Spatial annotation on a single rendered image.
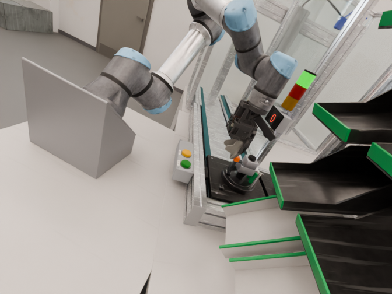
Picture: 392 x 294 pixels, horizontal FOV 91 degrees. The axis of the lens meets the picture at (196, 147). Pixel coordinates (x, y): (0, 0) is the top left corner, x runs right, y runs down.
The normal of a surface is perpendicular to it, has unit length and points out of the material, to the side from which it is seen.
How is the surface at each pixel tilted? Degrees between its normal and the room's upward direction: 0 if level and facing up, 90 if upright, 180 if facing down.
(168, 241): 0
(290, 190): 25
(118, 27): 90
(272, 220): 45
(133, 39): 90
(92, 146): 90
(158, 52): 90
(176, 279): 0
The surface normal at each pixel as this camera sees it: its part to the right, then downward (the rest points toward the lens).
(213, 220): 0.00, 0.55
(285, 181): -0.06, -0.87
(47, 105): -0.31, 0.42
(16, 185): 0.36, -0.78
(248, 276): -0.40, -0.83
